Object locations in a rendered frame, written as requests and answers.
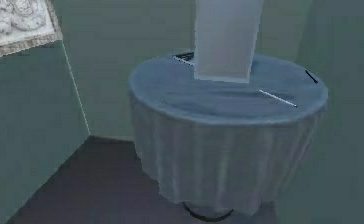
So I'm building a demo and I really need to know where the round table with blue cloth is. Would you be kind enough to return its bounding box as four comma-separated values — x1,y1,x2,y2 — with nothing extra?
127,51,330,223

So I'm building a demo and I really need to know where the thin black pen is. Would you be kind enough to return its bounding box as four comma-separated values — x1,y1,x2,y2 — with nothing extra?
304,69,319,85

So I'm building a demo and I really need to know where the black flat device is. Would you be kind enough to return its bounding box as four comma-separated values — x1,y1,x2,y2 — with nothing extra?
172,51,195,66

